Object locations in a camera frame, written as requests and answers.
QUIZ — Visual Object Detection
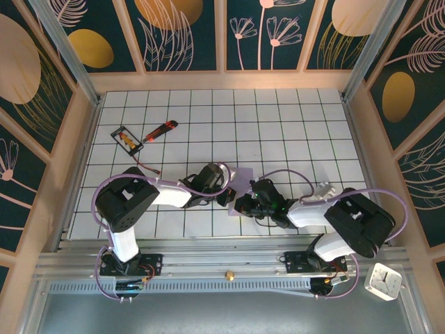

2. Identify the black battery pack yellow label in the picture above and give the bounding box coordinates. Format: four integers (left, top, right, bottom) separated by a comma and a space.
110, 125, 145, 157

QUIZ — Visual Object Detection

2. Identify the slotted grey cable tray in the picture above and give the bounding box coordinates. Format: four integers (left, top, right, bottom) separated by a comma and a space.
47, 278, 314, 296

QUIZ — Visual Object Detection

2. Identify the white square alarm clock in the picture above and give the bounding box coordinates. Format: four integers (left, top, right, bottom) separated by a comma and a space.
363, 262, 403, 302

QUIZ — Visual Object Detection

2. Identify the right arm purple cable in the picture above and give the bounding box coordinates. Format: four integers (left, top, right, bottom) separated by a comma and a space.
255, 168, 410, 301

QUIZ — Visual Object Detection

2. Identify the red black utility knife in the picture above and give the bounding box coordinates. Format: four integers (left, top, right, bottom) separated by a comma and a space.
141, 120, 179, 143

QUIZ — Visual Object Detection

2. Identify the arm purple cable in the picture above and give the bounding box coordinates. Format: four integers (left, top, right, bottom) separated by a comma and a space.
90, 161, 233, 303
255, 168, 410, 301

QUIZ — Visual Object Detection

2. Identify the aluminium corner post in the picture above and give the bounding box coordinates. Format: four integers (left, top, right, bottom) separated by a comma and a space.
29, 0, 102, 105
341, 0, 417, 102

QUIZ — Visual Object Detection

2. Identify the grey metal sheet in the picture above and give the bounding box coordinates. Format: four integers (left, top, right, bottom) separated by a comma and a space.
20, 292, 427, 334

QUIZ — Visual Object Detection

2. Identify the small circuit board with wires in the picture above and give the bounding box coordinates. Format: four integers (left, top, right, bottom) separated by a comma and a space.
323, 275, 349, 287
114, 280, 147, 292

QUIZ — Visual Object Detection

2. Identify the red battery wire with plug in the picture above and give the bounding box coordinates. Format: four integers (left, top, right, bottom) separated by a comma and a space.
133, 154, 161, 175

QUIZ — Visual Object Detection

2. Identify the aluminium side rail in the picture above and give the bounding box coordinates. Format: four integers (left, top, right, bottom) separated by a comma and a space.
51, 100, 104, 252
342, 99, 396, 246

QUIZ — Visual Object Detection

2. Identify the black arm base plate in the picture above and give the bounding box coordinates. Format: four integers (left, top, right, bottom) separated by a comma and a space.
99, 253, 164, 276
284, 250, 348, 274

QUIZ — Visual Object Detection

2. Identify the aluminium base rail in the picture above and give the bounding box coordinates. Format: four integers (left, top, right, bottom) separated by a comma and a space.
34, 238, 411, 279

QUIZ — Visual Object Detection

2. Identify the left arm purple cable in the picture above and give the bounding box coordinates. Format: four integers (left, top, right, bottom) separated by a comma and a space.
90, 161, 233, 303

